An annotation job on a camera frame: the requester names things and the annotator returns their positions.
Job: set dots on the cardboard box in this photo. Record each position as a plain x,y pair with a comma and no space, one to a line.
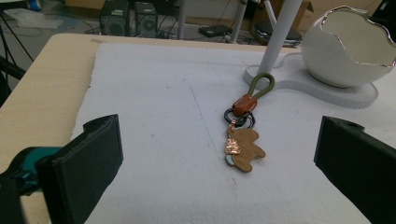
306,15

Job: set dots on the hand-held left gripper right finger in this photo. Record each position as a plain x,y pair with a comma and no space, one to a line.
358,168

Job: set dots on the black computer tower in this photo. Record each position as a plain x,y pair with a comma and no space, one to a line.
145,20
113,18

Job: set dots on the clear plastic bag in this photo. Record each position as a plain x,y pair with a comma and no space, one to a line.
37,18

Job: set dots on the white eggshell-shaped bowl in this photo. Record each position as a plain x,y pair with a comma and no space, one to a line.
320,53

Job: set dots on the white foam mat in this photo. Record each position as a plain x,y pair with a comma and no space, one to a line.
155,93

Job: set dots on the white metal post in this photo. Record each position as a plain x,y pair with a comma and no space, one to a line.
182,18
239,18

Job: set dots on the black flat box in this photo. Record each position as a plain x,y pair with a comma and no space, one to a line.
214,30

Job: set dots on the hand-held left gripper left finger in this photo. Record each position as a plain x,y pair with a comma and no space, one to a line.
81,174

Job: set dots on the white key stand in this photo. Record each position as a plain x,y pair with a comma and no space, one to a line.
280,34

